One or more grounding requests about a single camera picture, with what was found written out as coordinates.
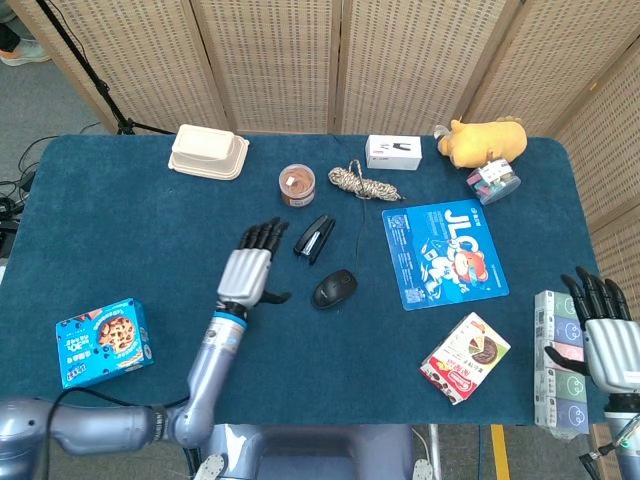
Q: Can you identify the black floor cable bundle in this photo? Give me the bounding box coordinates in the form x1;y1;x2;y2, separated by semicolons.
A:
0;134;49;259

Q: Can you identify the red and white cookie box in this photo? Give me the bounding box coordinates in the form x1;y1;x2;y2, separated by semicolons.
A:
419;312;512;406

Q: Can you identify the cream plastic lunch box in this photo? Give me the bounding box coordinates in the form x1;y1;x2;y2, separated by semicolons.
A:
167;123;251;179

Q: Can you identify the wrapped tissue box pack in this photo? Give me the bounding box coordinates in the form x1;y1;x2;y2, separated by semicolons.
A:
533;289;591;434

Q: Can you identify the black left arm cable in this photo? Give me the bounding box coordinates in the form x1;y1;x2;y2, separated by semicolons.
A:
47;387;191;480

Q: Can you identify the coiled patterned rope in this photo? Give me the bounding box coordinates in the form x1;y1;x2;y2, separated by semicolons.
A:
327;159;407;203

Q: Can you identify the yellow plush toy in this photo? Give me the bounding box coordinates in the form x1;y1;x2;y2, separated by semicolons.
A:
433;116;529;169

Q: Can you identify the blue-grey robot torso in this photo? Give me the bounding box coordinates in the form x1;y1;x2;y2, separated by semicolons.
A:
194;423;436;480

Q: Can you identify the wicker folding screen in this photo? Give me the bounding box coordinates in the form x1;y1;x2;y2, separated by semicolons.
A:
9;0;640;480

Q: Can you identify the black stapler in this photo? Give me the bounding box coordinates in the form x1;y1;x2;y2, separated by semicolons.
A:
292;214;337;266

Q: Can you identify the orange rubber band jar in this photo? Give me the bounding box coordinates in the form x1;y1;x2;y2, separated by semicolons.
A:
278;164;317;207

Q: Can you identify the blue cookie box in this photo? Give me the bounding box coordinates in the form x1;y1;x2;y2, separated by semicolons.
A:
55;297;155;390

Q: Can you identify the blue printed mouse pad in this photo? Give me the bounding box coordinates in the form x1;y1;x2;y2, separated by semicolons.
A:
381;198;510;312

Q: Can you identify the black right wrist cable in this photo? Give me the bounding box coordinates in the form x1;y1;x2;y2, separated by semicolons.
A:
578;422;632;471

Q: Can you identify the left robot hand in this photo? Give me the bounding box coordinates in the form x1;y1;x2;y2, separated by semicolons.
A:
216;216;292;317

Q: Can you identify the clear jar of binder clips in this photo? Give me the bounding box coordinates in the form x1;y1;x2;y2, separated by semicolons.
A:
465;158;522;206

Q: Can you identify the black tripod stand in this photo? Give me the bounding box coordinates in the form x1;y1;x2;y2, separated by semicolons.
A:
34;0;174;136

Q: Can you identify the large white stapler box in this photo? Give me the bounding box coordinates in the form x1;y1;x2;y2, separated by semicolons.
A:
364;134;423;171

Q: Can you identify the blue table cloth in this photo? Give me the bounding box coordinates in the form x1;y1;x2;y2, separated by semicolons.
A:
0;133;609;427

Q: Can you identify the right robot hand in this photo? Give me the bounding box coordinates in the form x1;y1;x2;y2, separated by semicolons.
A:
543;265;640;401

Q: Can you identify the white sneaker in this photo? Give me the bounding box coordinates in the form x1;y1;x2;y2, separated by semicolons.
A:
0;38;52;67

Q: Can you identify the black computer mouse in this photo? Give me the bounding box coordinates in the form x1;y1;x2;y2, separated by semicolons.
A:
311;268;359;311

